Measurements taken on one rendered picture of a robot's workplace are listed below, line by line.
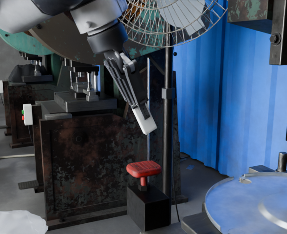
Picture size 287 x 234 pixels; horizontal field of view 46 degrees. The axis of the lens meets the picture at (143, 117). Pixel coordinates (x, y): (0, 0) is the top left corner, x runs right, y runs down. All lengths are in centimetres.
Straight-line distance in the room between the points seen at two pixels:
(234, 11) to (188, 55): 244
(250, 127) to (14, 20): 205
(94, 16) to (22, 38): 276
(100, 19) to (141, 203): 37
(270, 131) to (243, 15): 176
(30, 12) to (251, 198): 46
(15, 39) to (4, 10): 276
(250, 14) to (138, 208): 44
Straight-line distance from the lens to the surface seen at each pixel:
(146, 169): 73
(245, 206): 55
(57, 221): 208
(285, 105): 224
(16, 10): 59
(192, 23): 123
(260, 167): 80
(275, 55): 57
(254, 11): 59
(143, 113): 70
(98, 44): 65
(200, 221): 50
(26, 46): 337
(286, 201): 57
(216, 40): 273
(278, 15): 57
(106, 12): 63
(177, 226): 76
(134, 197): 75
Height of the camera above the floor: 102
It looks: 12 degrees down
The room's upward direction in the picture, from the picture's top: straight up
